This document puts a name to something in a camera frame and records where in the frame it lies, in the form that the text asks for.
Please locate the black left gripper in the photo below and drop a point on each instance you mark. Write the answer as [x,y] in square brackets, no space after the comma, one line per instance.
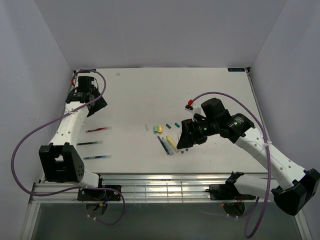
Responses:
[100,103]

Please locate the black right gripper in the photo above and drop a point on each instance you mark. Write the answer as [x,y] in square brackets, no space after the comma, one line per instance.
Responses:
[186,140]

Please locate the yellow highlighter pen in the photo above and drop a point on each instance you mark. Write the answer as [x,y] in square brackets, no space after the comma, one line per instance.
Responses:
[172,143]

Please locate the dark purple pen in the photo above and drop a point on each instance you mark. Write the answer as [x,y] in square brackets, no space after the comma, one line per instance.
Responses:
[163,145]

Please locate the yellow highlighter cap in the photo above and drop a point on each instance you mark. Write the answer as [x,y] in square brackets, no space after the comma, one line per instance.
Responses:
[159,129]

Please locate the mint green highlighter cap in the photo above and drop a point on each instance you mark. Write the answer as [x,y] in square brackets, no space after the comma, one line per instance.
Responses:
[155,129]

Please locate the clear purple pen cap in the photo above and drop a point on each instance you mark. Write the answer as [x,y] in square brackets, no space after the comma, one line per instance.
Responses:
[146,127]

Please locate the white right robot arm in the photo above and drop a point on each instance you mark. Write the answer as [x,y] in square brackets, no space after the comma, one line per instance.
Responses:
[291,186]

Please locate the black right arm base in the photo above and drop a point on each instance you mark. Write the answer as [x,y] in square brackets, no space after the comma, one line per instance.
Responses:
[222,192]

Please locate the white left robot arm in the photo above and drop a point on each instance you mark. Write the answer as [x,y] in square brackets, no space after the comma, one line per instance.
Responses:
[60,160]

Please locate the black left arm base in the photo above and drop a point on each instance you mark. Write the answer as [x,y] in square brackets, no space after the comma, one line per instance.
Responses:
[89,195]

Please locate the red gel pen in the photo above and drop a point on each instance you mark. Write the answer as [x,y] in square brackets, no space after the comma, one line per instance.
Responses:
[98,129]

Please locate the teal gel pen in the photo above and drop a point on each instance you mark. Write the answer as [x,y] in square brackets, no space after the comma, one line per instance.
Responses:
[89,143]

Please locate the blue gel pen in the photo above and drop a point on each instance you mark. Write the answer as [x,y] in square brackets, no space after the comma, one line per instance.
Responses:
[108,156]

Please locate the blue corner label right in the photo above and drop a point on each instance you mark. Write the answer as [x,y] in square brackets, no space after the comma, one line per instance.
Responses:
[236,69]

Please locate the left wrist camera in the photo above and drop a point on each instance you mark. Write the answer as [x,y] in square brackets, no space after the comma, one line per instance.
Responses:
[95,83]

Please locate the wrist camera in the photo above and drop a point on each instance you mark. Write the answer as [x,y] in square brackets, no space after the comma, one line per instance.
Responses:
[95,83]
[193,108]

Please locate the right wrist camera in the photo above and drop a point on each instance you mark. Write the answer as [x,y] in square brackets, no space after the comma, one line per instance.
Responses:
[193,108]

